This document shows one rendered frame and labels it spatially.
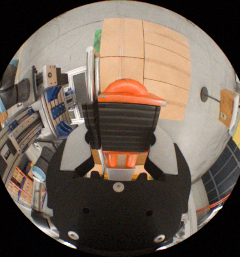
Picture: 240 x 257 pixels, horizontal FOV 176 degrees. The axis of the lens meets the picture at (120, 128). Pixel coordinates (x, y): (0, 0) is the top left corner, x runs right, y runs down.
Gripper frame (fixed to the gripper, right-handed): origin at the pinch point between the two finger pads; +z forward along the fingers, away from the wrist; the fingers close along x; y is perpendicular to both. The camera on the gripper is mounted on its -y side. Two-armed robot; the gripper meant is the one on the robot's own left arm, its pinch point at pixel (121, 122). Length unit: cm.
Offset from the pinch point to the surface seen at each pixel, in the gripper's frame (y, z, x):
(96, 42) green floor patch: -82, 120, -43
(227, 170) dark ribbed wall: 380, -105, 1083
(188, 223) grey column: 105, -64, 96
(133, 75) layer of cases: -13, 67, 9
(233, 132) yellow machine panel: 43, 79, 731
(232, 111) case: -21, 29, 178
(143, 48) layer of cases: -43, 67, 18
